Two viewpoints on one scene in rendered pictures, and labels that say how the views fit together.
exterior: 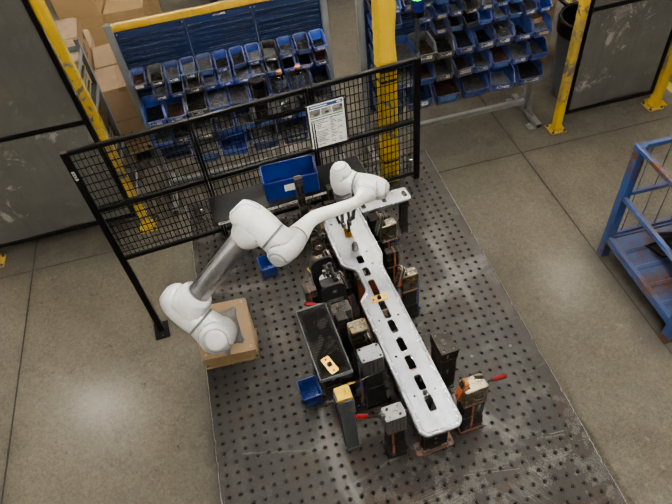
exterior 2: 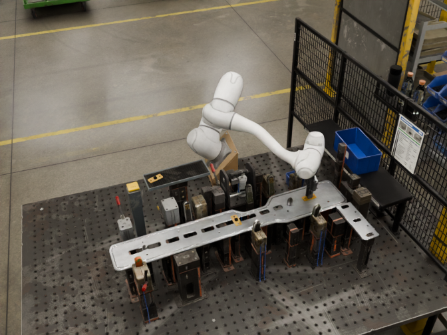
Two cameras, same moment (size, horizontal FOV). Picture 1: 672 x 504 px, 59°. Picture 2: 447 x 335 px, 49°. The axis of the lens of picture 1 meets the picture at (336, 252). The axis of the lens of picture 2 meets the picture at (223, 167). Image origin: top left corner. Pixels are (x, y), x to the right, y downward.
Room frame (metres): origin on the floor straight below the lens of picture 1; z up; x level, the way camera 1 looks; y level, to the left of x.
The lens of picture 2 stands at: (1.33, -2.13, 2.98)
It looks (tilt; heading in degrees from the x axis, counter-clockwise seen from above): 39 degrees down; 81
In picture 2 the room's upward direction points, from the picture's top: 2 degrees counter-clockwise
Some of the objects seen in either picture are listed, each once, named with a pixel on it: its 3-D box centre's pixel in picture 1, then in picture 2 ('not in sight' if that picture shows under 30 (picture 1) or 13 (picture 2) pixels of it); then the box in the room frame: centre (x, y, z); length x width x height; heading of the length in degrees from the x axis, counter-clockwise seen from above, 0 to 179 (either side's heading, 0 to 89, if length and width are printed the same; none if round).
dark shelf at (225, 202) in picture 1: (288, 189); (352, 159); (2.52, 0.21, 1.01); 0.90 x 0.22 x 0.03; 102
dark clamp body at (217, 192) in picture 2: (344, 329); (218, 213); (1.61, 0.01, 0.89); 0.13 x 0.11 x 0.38; 102
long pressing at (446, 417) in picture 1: (382, 301); (233, 223); (1.67, -0.18, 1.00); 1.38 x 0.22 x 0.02; 12
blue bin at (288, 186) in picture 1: (289, 178); (356, 150); (2.53, 0.20, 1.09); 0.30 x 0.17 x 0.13; 97
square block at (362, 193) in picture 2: not in sight; (358, 214); (2.44, -0.14, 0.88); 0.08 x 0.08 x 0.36; 12
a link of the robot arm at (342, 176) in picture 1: (343, 177); (314, 146); (2.14, -0.09, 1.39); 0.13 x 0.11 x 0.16; 61
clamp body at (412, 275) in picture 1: (408, 294); (258, 254); (1.78, -0.33, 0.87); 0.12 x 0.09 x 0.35; 102
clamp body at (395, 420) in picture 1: (394, 431); (129, 245); (1.08, -0.13, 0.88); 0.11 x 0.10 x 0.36; 102
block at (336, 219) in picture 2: (376, 233); (333, 234); (2.25, -0.24, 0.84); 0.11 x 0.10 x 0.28; 102
